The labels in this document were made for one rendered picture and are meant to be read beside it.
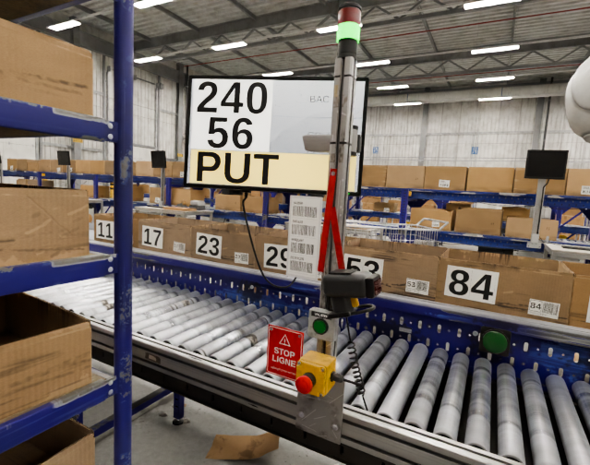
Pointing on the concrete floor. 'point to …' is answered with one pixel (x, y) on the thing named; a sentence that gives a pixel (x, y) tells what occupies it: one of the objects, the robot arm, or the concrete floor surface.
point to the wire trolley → (399, 229)
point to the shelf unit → (122, 376)
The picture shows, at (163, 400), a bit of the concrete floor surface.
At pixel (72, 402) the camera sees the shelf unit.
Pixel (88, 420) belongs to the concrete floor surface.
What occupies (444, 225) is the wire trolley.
